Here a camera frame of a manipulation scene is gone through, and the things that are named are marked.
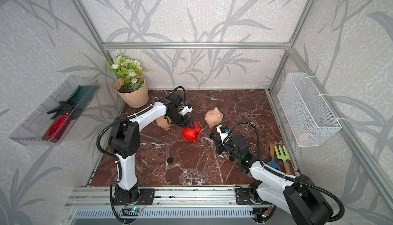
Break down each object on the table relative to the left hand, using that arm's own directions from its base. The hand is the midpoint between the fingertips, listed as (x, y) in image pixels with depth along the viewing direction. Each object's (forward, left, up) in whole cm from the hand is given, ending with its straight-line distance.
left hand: (189, 126), depth 91 cm
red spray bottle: (-16, +48, +27) cm, 57 cm away
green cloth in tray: (-1, +50, +24) cm, 56 cm away
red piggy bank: (-4, -2, -2) cm, 5 cm away
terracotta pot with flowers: (+26, +40, +7) cm, 48 cm away
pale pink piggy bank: (+6, -15, +1) cm, 16 cm away
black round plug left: (-18, +10, -7) cm, 22 cm away
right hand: (-9, -13, +5) cm, 16 cm away
